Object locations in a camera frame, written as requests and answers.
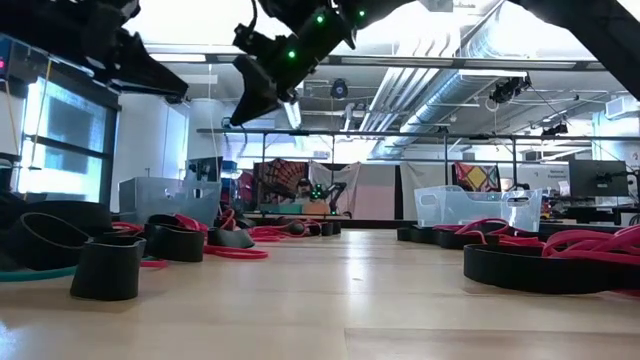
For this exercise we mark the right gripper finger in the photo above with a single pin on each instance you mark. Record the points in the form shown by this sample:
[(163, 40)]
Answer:
[(262, 105), (255, 80)]

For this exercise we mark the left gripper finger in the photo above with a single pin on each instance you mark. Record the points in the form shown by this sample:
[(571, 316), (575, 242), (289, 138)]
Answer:
[(140, 65), (150, 92)]

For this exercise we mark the grey translucent plastic basket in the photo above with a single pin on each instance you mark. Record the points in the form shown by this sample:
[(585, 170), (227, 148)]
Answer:
[(150, 200)]

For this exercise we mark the teal thin rubber band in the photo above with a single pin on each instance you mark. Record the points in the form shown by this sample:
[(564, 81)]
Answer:
[(35, 274)]

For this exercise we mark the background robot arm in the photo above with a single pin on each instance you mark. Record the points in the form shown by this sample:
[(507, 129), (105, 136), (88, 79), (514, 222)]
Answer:
[(332, 192)]

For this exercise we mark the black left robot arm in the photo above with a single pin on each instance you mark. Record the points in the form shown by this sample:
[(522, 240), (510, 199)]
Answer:
[(35, 25)]

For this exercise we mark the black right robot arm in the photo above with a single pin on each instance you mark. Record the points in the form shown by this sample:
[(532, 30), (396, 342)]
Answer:
[(600, 35)]

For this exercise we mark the red patterned cloth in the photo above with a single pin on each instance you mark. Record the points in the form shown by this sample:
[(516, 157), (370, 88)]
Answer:
[(280, 177)]

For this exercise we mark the person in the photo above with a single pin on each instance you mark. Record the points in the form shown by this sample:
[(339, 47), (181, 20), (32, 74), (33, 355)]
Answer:
[(304, 187)]

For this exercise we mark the large window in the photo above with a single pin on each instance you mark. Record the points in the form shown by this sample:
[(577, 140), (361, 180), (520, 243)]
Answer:
[(65, 130)]

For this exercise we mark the grey overhead beam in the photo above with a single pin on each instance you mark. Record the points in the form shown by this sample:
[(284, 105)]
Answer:
[(400, 61)]

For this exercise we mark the white hanging cloth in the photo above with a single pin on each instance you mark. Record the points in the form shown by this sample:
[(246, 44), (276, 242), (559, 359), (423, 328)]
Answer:
[(430, 175), (345, 175)]

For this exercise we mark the pink hanging cloth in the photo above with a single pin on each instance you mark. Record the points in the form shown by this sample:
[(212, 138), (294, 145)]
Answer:
[(372, 195)]

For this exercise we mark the black ceiling rig equipment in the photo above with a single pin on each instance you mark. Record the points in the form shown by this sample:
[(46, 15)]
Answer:
[(507, 90)]

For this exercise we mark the colourful patterned quilt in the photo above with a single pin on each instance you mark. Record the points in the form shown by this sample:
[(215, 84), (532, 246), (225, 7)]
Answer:
[(477, 177)]

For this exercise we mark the clear plastic basket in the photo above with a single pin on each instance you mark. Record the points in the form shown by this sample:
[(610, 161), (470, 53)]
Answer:
[(465, 205)]

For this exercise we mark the black background monitor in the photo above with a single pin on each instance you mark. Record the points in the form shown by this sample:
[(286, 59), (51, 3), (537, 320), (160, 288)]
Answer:
[(597, 177)]

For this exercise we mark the background desk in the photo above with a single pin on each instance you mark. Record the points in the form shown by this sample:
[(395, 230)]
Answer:
[(600, 212)]

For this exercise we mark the black ceiling camera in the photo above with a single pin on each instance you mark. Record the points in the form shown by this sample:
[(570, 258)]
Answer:
[(339, 89)]

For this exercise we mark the black pipe rail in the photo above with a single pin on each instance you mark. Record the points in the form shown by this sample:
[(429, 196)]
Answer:
[(380, 133)]

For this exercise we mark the silver ceiling duct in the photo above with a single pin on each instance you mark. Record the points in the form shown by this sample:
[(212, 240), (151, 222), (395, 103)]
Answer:
[(450, 85)]

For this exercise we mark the white wall unit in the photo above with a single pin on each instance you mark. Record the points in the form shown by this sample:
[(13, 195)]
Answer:
[(622, 107)]

